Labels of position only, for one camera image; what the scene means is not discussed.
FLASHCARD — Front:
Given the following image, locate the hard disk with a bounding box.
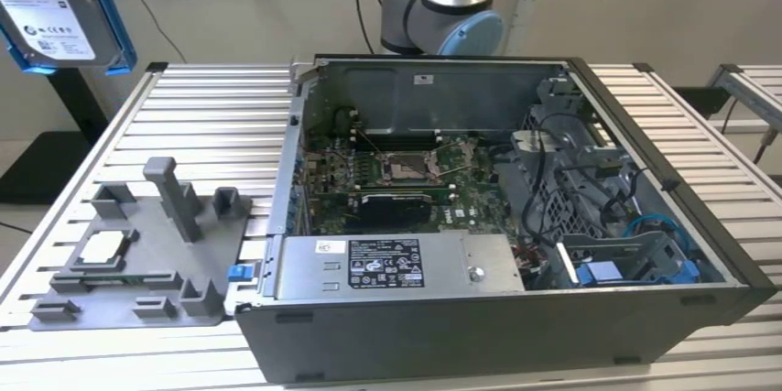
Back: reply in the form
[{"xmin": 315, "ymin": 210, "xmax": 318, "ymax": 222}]
[{"xmin": 0, "ymin": 0, "xmax": 138, "ymax": 76}]

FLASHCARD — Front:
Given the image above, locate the black stand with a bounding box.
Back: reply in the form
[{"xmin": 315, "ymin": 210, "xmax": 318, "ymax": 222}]
[{"xmin": 0, "ymin": 65, "xmax": 112, "ymax": 205}]

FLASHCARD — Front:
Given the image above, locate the disk bay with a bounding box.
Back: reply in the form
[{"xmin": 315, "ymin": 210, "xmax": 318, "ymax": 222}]
[{"xmin": 575, "ymin": 261, "xmax": 699, "ymax": 288}]

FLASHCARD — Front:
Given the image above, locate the silver power supply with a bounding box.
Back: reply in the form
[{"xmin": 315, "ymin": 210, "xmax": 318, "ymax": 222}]
[{"xmin": 274, "ymin": 234, "xmax": 527, "ymax": 299}]

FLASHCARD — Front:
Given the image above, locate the silver CPU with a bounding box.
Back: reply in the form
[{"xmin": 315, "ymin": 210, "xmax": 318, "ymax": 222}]
[{"xmin": 82, "ymin": 230, "xmax": 138, "ymax": 265}]

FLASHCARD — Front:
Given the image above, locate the black PC case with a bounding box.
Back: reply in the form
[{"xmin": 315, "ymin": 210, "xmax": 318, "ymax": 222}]
[{"xmin": 234, "ymin": 53, "xmax": 778, "ymax": 386}]

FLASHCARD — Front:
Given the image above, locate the RAM slot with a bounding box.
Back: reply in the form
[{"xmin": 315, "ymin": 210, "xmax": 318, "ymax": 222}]
[{"xmin": 352, "ymin": 129, "xmax": 442, "ymax": 150}]

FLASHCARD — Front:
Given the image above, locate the CPU socket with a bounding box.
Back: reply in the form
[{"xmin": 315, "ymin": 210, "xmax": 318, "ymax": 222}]
[{"xmin": 380, "ymin": 151, "xmax": 439, "ymax": 184}]

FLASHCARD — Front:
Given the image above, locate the black wire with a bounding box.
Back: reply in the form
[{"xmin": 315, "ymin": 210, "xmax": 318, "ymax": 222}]
[
  {"xmin": 601, "ymin": 165, "xmax": 651, "ymax": 228},
  {"xmin": 522, "ymin": 125, "xmax": 555, "ymax": 250}
]

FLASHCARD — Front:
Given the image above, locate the grey metal drive cage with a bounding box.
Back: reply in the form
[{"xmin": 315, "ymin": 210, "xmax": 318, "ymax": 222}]
[{"xmin": 493, "ymin": 102, "xmax": 674, "ymax": 239}]

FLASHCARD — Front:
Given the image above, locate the locking lever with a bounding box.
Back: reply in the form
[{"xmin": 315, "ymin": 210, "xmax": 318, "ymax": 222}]
[{"xmin": 358, "ymin": 129, "xmax": 388, "ymax": 157}]

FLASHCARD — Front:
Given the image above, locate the blue wire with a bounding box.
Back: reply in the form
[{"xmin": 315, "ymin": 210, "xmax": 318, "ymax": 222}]
[{"xmin": 625, "ymin": 213, "xmax": 699, "ymax": 269}]

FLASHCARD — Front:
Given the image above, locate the green motherboard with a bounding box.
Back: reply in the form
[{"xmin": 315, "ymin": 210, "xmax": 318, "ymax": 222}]
[{"xmin": 302, "ymin": 133, "xmax": 522, "ymax": 235}]

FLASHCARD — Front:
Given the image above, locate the grey parts rack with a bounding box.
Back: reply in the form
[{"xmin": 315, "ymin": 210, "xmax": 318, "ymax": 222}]
[{"xmin": 27, "ymin": 156, "xmax": 255, "ymax": 332}]

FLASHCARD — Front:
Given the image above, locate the metal slat table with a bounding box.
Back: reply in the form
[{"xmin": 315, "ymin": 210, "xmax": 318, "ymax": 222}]
[{"xmin": 706, "ymin": 62, "xmax": 782, "ymax": 136}]

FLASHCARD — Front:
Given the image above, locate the metal socket cover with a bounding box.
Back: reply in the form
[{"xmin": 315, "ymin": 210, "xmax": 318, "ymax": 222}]
[{"xmin": 434, "ymin": 142, "xmax": 477, "ymax": 171}]

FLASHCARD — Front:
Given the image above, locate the black wall cable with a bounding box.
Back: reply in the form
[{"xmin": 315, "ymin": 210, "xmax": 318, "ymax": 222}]
[{"xmin": 96, "ymin": 0, "xmax": 188, "ymax": 63}]

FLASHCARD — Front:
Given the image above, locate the black graphics card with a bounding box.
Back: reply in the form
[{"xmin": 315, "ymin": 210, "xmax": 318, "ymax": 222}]
[{"xmin": 355, "ymin": 192, "xmax": 437, "ymax": 228}]

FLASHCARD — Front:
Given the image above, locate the black box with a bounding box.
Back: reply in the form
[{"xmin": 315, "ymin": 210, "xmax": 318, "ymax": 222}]
[{"xmin": 674, "ymin": 86, "xmax": 731, "ymax": 121}]

